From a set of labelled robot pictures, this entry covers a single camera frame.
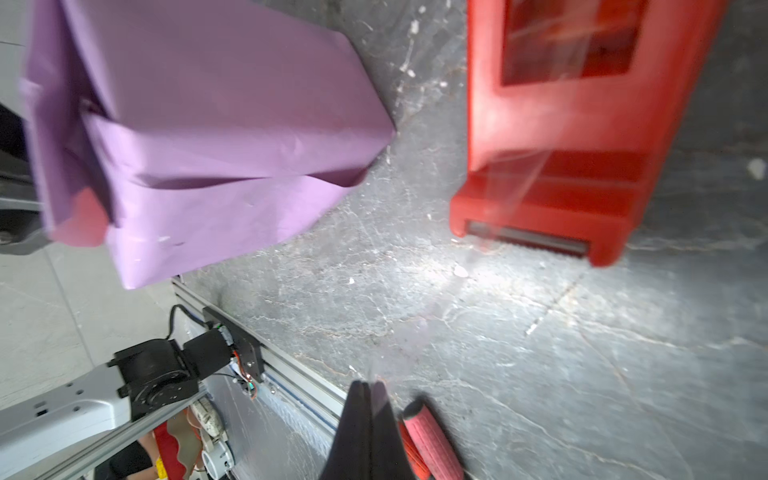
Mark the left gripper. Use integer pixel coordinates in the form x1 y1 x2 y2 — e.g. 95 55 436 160
1 105 50 255

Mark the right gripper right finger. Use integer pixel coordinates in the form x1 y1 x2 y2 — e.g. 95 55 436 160
370 381 415 480

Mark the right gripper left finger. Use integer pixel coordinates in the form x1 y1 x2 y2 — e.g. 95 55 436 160
319 380 373 480

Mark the pink wrapping paper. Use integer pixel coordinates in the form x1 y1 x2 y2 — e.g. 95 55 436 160
21 1 395 289

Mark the red tape dispenser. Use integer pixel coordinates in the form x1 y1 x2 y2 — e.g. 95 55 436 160
449 1 726 267

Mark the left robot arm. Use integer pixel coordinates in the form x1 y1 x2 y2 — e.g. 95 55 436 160
1 107 235 479

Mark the red handled screwdriver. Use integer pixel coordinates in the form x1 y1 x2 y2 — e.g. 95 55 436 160
398 420 432 480

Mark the aluminium mounting rail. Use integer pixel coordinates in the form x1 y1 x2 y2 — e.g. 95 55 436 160
172 278 346 479

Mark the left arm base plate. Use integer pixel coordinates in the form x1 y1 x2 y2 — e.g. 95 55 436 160
202 306 265 384

